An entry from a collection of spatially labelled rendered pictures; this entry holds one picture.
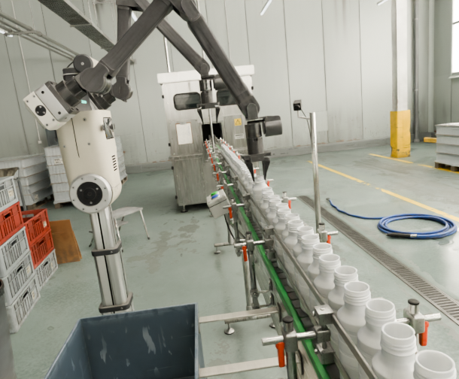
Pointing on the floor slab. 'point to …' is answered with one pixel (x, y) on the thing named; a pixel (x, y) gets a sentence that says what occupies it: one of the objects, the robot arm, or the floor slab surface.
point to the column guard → (399, 134)
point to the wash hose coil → (410, 231)
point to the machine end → (178, 83)
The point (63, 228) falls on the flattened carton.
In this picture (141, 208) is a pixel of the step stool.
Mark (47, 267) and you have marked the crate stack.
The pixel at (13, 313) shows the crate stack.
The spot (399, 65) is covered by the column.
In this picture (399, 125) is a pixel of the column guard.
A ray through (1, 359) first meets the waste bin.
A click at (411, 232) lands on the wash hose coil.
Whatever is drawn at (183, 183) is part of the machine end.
